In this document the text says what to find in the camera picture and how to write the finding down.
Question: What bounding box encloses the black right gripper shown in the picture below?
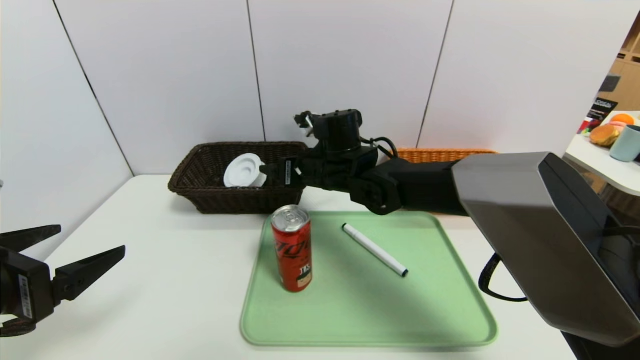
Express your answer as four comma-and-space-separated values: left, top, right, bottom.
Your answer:
259, 156, 319, 189

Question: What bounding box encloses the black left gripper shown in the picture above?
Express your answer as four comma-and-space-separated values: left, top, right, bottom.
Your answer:
0, 224, 126, 324

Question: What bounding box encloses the white plastic sink strainer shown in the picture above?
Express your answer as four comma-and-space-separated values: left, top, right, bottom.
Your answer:
223, 153, 268, 189

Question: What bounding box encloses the red soda can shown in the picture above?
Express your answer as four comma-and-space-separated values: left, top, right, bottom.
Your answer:
270, 204, 313, 293

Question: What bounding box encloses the dark brown wicker basket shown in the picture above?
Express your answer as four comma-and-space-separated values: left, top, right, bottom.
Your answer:
168, 141, 311, 215

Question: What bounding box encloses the orange wicker basket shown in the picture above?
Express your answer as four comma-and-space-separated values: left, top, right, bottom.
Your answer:
396, 147, 499, 164

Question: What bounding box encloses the white marker pen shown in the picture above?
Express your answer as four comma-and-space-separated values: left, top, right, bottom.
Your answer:
341, 223, 409, 278

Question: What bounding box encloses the light green plastic tray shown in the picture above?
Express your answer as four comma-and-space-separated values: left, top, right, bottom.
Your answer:
240, 211, 498, 347

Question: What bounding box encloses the white side table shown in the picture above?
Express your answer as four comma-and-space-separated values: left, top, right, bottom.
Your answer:
564, 111, 640, 198

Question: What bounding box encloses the brown bread bun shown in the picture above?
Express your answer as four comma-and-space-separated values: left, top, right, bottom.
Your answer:
589, 124, 621, 148

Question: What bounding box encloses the black printed box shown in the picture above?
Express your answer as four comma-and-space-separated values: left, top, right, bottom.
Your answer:
586, 97, 619, 123

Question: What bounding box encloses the teal cup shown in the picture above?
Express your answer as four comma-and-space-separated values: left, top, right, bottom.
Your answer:
608, 125, 640, 163

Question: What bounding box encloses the wooden shelf unit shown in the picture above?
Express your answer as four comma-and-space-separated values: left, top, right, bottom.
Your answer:
597, 10, 640, 113

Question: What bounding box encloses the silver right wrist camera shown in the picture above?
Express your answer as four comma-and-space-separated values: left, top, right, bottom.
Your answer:
294, 111, 321, 137

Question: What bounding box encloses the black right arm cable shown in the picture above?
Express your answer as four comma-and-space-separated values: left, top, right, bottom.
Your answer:
478, 252, 528, 303

